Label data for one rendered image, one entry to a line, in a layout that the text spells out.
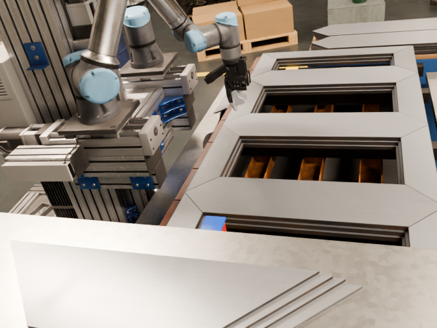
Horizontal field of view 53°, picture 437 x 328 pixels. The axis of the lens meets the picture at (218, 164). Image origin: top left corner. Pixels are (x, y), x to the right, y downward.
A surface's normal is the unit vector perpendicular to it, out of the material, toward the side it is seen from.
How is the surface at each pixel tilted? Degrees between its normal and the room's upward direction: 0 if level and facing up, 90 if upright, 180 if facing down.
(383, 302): 0
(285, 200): 0
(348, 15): 90
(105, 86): 97
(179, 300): 0
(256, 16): 90
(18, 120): 90
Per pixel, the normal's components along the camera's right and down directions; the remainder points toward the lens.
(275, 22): 0.07, 0.54
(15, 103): -0.21, 0.56
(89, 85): 0.44, 0.52
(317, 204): -0.15, -0.83
